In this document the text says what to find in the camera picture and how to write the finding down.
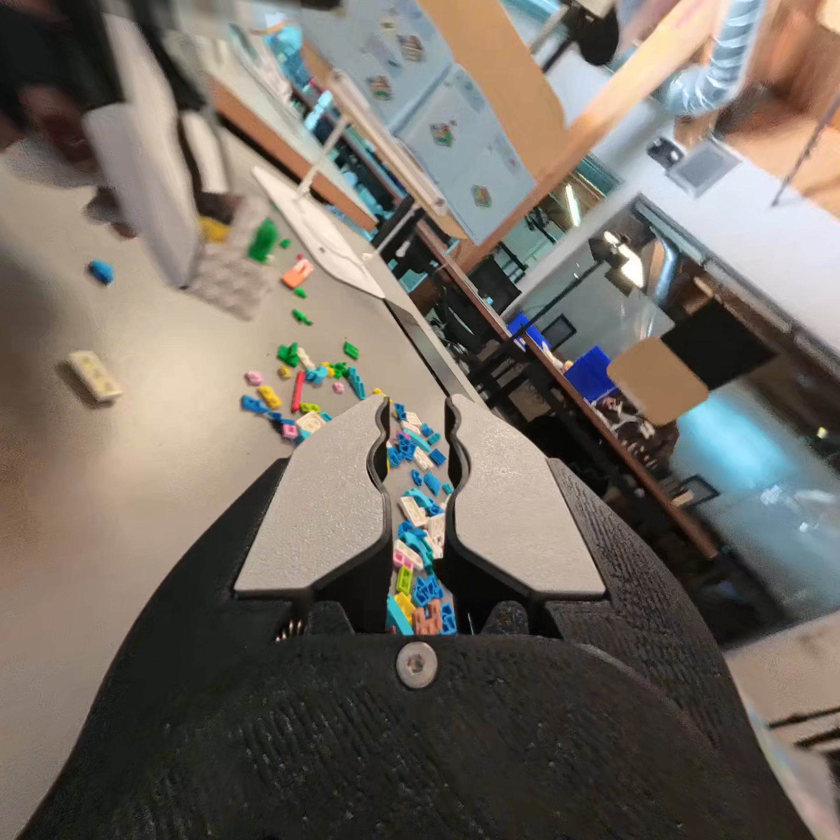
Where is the person's left hand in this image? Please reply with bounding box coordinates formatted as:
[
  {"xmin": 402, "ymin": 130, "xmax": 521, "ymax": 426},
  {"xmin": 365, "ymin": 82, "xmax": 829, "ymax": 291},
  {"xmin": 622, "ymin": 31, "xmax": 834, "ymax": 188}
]
[{"xmin": 16, "ymin": 82, "xmax": 142, "ymax": 240}]

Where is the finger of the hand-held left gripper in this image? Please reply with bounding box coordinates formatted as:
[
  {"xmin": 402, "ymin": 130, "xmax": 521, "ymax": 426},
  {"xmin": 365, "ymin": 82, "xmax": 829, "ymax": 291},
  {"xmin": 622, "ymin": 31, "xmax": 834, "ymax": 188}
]
[
  {"xmin": 84, "ymin": 20, "xmax": 203, "ymax": 290},
  {"xmin": 178, "ymin": 110, "xmax": 232, "ymax": 199}
]

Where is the white toy brick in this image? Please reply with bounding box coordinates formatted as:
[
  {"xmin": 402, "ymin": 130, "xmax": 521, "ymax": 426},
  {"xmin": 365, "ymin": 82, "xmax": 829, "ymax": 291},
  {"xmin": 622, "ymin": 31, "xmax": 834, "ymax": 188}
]
[{"xmin": 66, "ymin": 350, "xmax": 124, "ymax": 403}]

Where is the long wooden workbench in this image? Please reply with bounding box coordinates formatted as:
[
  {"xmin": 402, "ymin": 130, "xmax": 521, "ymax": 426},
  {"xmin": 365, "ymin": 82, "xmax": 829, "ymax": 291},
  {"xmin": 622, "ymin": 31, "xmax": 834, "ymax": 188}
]
[{"xmin": 407, "ymin": 217, "xmax": 723, "ymax": 565}]

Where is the white partition panel with stickers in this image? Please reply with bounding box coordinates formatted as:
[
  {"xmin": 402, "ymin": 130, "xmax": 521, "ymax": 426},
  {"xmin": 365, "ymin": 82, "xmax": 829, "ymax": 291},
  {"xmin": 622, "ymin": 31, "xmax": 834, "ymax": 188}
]
[{"xmin": 298, "ymin": 0, "xmax": 540, "ymax": 245}]

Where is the silver ventilation duct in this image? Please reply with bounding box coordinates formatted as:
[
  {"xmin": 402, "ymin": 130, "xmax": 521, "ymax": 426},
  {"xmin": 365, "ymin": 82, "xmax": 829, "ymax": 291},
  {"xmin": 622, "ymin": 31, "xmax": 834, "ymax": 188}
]
[{"xmin": 656, "ymin": 0, "xmax": 770, "ymax": 120}]

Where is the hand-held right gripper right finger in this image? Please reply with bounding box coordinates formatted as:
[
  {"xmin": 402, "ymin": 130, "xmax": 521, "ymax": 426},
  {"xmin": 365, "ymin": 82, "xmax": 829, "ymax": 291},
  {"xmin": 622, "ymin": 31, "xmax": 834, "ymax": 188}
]
[{"xmin": 434, "ymin": 394, "xmax": 608, "ymax": 636}]

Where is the blue storage bin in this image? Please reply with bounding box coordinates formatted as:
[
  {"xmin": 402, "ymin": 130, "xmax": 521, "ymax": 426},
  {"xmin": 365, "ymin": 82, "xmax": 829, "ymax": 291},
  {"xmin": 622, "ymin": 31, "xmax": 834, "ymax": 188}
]
[
  {"xmin": 564, "ymin": 346, "xmax": 621, "ymax": 403},
  {"xmin": 508, "ymin": 314, "xmax": 550, "ymax": 350}
]

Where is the pile of colourful toy bricks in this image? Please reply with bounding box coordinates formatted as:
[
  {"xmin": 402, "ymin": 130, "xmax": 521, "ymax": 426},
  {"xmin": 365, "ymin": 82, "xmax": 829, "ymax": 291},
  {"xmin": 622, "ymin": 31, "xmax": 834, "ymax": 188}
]
[{"xmin": 239, "ymin": 338, "xmax": 460, "ymax": 637}]

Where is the white flat board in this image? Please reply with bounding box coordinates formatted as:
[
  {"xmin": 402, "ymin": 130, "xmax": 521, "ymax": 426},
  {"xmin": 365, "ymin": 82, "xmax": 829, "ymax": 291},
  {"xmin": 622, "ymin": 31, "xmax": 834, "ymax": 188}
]
[{"xmin": 252, "ymin": 164, "xmax": 388, "ymax": 301}]

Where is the green toy brick build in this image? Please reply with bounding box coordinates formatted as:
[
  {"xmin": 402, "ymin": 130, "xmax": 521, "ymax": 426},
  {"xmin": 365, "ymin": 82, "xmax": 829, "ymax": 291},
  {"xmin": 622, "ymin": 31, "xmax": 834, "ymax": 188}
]
[{"xmin": 247, "ymin": 218, "xmax": 279, "ymax": 265}]

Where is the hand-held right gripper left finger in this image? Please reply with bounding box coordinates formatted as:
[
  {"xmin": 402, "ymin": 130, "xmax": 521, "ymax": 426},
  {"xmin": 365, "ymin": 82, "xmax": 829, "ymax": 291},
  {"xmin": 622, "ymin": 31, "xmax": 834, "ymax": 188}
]
[{"xmin": 233, "ymin": 394, "xmax": 395, "ymax": 634}]

